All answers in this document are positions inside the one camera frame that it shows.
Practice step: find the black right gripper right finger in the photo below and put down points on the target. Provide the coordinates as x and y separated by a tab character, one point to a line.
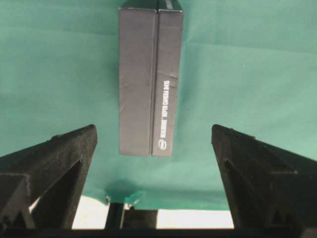
265	186

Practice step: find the black camera box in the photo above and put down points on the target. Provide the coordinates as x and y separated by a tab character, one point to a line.
150	42

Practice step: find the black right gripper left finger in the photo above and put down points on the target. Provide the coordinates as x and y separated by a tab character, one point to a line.
40	186

